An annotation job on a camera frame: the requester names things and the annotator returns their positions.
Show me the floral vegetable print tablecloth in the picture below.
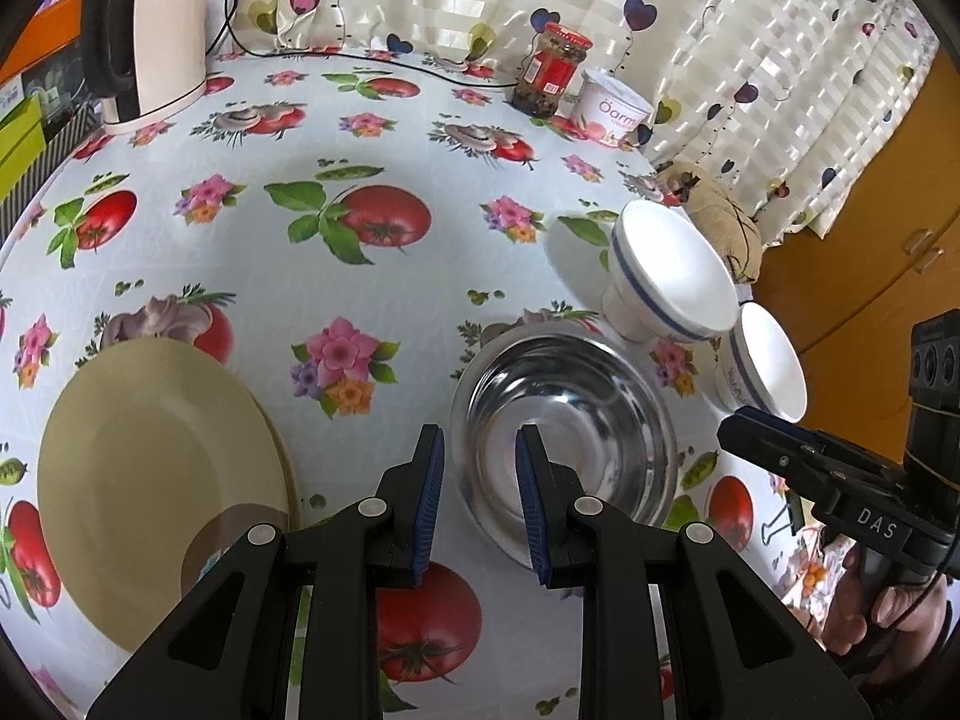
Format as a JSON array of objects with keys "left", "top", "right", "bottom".
[{"left": 0, "top": 45, "right": 848, "bottom": 720}]

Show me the black power cable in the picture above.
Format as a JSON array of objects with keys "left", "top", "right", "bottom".
[{"left": 221, "top": 0, "right": 526, "bottom": 95}]

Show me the black and white striped box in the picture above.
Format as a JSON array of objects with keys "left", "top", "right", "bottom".
[{"left": 0, "top": 101, "right": 106, "bottom": 241}]

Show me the beige plush toy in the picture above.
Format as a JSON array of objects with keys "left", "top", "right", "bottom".
[{"left": 658, "top": 161, "right": 766, "bottom": 286}]

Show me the black binder clip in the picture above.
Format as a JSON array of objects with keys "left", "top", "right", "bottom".
[{"left": 757, "top": 499, "right": 807, "bottom": 548}]

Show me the white bowl with blue stripe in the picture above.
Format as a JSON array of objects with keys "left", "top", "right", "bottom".
[
  {"left": 602, "top": 199, "right": 734, "bottom": 344},
  {"left": 714, "top": 302, "right": 809, "bottom": 423}
]

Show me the glass jar with red lid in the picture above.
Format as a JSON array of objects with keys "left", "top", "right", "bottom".
[{"left": 512, "top": 22, "right": 593, "bottom": 119}]

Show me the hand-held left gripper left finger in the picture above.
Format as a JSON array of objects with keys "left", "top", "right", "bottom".
[{"left": 86, "top": 424, "right": 449, "bottom": 720}]

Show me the clear cabinet handle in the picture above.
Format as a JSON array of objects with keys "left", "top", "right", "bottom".
[{"left": 904, "top": 229, "right": 946, "bottom": 275}]

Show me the storage box with orange lid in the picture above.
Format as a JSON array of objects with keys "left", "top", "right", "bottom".
[{"left": 0, "top": 0, "right": 83, "bottom": 83}]

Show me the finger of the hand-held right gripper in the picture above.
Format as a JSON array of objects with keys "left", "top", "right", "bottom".
[
  {"left": 739, "top": 405, "right": 901, "bottom": 470},
  {"left": 716, "top": 418, "right": 848, "bottom": 503}
]

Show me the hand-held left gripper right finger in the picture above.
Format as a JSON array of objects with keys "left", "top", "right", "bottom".
[{"left": 514, "top": 424, "right": 875, "bottom": 720}]

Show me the person's right hand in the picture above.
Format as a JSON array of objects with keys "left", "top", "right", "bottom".
[{"left": 817, "top": 544, "right": 953, "bottom": 659}]

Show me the green cardboard box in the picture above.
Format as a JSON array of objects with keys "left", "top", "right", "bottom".
[{"left": 0, "top": 94, "right": 46, "bottom": 203}]

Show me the stainless steel bowl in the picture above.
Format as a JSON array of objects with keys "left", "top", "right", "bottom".
[{"left": 448, "top": 326, "right": 680, "bottom": 567}]

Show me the white yogurt tub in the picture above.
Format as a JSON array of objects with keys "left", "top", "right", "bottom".
[{"left": 574, "top": 67, "right": 656, "bottom": 149}]

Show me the white electric kettle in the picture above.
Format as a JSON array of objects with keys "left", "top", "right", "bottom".
[{"left": 81, "top": 0, "right": 211, "bottom": 137}]

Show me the wooden cabinet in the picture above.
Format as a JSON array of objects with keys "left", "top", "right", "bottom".
[{"left": 750, "top": 45, "right": 960, "bottom": 466}]

